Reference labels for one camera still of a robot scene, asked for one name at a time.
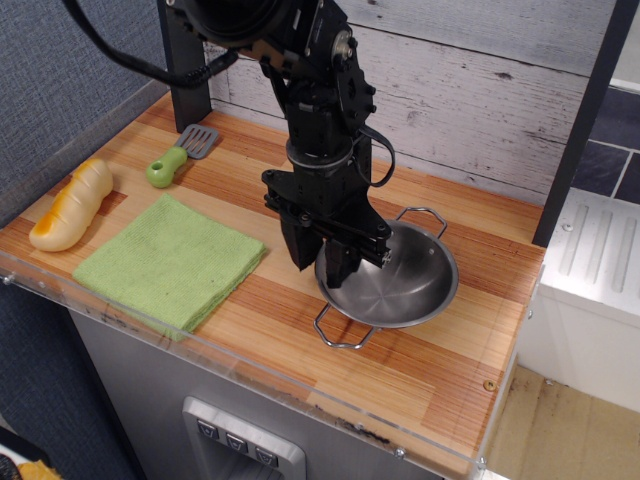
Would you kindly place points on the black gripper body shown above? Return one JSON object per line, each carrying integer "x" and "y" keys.
{"x": 340, "y": 202}

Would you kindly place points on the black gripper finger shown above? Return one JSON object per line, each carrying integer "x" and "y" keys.
{"x": 341, "y": 261}
{"x": 302, "y": 237}

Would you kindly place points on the silver metal bowl with handles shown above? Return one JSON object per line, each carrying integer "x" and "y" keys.
{"x": 418, "y": 282}

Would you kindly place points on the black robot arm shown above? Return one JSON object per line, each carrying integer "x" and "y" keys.
{"x": 308, "y": 52}

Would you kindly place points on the green folded cloth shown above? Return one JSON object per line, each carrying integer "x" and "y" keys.
{"x": 171, "y": 267}

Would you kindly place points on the clear acrylic front guard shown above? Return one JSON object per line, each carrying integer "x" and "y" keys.
{"x": 147, "y": 376}

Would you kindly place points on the grey toy fridge dispenser panel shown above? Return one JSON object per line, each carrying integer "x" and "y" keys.
{"x": 228, "y": 447}

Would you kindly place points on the yellow toy bread loaf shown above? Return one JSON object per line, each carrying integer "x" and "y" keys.
{"x": 73, "y": 208}

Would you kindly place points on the white toy sink unit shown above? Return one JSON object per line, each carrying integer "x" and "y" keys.
{"x": 583, "y": 323}

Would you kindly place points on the yellow object bottom left corner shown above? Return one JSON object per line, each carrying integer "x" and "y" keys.
{"x": 37, "y": 471}

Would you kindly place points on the green handled grey toy spatula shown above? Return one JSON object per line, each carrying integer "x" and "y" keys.
{"x": 195, "y": 143}

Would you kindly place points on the black right vertical post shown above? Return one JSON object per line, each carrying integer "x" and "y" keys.
{"x": 606, "y": 61}

